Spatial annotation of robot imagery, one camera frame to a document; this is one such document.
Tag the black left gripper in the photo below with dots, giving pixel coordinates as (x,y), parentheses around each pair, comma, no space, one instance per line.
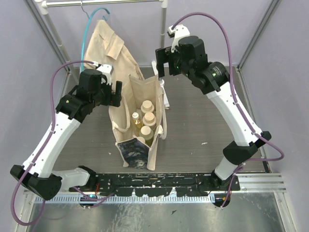
(115,94)

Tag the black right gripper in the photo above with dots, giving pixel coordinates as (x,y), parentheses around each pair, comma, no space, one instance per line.
(163,55)

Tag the beige labelled bottle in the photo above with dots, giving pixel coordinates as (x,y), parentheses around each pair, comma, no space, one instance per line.
(147,107)

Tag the cream canvas tote bag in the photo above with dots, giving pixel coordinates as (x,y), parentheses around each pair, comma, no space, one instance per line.
(134,153)

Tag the amber clear bottle white cap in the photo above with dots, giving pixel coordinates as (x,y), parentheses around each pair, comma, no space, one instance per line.
(136,123)

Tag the green bottle beige cap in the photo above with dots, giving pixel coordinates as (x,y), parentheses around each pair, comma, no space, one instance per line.
(148,134)

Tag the green flip-cap bottle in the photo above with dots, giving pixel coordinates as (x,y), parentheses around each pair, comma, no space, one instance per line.
(141,139)

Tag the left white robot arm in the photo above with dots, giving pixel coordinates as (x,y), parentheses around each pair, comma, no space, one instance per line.
(94,89)

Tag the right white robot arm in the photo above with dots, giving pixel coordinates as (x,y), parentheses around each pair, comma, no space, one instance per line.
(214,82)

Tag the beige hanging shirt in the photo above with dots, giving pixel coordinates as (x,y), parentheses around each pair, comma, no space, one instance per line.
(106,47)

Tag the teal clothes hanger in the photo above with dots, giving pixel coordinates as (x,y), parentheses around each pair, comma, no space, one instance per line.
(90,17)

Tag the white metal clothes rack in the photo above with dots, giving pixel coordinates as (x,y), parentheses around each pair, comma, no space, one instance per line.
(43,7)

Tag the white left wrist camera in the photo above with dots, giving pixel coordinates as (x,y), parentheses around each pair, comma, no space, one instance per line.
(104,71)

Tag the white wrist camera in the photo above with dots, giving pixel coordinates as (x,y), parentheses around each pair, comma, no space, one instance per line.
(179,32)
(104,71)

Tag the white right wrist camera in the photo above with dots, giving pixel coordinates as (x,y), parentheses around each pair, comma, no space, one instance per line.
(179,32)

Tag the aluminium frame rail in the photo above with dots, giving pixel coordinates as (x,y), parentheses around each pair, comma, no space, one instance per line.
(249,183)

